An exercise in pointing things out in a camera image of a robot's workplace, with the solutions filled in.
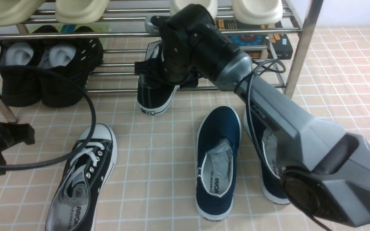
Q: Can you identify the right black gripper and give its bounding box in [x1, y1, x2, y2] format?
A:
[135, 4, 241, 85]

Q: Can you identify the black canvas sneaker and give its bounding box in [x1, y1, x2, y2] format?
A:
[45, 123, 118, 231]
[135, 40, 179, 116]

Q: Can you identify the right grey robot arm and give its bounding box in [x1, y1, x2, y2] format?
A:
[135, 4, 370, 230]

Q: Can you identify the silver metal shoe rack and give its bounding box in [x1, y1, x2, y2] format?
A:
[0, 0, 324, 124]

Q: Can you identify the cream slipper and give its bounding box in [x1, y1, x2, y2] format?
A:
[232, 0, 283, 25]
[169, 0, 218, 19]

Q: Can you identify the cream slipper far right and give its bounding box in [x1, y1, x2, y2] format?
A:
[232, 0, 283, 25]

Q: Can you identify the navy slip-on shoe left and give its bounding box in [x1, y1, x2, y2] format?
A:
[196, 106, 242, 222]

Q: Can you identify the navy slip-on shoe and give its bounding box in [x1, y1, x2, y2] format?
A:
[196, 106, 242, 222]
[251, 116, 290, 206]

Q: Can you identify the black book with orange text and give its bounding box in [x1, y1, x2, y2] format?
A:
[214, 19, 293, 60]

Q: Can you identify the black shoe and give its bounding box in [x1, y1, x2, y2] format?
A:
[0, 38, 60, 107]
[40, 38, 104, 108]

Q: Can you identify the navy slip-on shoe right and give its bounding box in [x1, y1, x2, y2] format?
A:
[251, 116, 290, 206]

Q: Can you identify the beige slipper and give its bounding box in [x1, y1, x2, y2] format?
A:
[0, 0, 46, 27]
[55, 0, 110, 24]

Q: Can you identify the black shoe far left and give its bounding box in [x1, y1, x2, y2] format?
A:
[0, 38, 60, 107]

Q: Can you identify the beige slipper far left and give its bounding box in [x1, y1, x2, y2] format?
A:
[0, 0, 46, 27]

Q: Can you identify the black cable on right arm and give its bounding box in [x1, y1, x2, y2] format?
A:
[235, 59, 333, 231]

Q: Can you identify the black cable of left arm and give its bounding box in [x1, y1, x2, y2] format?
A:
[0, 65, 97, 171]

